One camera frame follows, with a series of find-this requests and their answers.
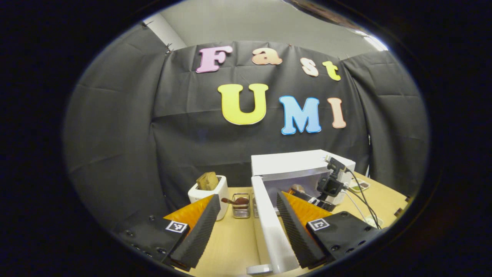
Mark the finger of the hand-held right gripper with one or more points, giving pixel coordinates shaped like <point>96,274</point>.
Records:
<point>317,203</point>

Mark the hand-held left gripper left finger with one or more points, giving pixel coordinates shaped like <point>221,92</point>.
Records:
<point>200,234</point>

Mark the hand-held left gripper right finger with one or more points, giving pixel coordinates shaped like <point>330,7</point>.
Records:
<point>298,234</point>

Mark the white microwave oven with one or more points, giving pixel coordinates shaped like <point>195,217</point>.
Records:
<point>292,163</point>

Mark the white toaster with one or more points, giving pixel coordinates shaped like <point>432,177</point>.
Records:
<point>222,188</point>

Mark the black backdrop cloth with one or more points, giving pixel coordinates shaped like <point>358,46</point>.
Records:
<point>134,134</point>

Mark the brown bread slice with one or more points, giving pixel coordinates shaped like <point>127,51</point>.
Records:
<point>207,181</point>

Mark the sugared brown donut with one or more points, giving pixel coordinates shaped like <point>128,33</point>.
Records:
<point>297,189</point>

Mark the white divided dish of beans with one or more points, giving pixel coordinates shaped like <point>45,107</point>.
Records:
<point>359,186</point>

